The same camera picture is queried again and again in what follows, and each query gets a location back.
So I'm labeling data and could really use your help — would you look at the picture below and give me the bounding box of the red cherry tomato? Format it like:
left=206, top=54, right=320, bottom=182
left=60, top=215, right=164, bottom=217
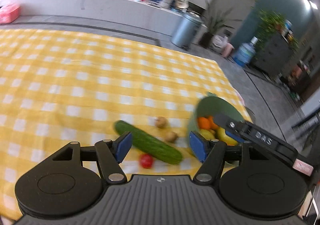
left=139, top=154, right=153, bottom=169

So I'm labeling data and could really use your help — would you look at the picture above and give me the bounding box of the green cucumber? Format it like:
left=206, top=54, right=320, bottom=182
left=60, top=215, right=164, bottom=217
left=114, top=120, right=183, bottom=165

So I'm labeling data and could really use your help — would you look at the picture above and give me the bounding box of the brown longan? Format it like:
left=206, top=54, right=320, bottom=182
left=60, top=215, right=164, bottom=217
left=164, top=131, right=178, bottom=143
left=155, top=116, right=168, bottom=129

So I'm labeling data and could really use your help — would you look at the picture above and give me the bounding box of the yellow pear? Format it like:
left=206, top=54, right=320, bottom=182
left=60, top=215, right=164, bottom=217
left=216, top=127, right=238, bottom=146

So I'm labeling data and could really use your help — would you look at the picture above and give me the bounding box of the orange mandarin right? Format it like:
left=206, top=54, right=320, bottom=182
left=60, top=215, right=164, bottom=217
left=207, top=116, right=219, bottom=131

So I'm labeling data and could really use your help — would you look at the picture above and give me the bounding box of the orange mandarin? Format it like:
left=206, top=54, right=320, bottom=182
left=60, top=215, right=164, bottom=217
left=197, top=117, right=211, bottom=130
left=207, top=116, right=219, bottom=131

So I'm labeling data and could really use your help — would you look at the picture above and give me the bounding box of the orange mandarin left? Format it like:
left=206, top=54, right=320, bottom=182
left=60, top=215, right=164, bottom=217
left=197, top=117, right=211, bottom=130

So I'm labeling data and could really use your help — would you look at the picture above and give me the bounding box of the green plastic bowl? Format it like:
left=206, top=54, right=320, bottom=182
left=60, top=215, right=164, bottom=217
left=187, top=91, right=247, bottom=165

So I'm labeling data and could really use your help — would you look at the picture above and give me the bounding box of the blue water jug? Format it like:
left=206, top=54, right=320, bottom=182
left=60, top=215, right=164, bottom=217
left=233, top=37, right=258, bottom=67

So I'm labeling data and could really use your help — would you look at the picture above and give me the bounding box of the pink small stool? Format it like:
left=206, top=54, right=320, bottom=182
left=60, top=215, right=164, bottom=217
left=221, top=43, right=234, bottom=58

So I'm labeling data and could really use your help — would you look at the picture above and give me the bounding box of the dark grey drawer cabinet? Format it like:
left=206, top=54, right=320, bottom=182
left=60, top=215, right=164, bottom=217
left=250, top=33, right=293, bottom=77

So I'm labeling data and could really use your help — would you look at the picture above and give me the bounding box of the yellow checkered tablecloth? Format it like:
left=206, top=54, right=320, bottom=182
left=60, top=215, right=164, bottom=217
left=1, top=29, right=249, bottom=220

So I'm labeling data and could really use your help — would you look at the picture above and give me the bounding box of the grey metal trash bin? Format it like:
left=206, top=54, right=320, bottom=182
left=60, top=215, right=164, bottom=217
left=171, top=12, right=202, bottom=49

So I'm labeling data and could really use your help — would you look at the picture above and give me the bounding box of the potted green plant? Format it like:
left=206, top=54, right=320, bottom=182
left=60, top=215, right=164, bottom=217
left=198, top=0, right=236, bottom=49

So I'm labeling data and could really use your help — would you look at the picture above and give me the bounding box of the white tv cabinet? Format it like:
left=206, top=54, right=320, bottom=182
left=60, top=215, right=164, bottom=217
left=1, top=0, right=182, bottom=35

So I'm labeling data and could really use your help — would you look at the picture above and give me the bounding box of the pink storage box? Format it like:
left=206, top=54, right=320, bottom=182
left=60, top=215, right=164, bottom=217
left=0, top=3, right=21, bottom=24

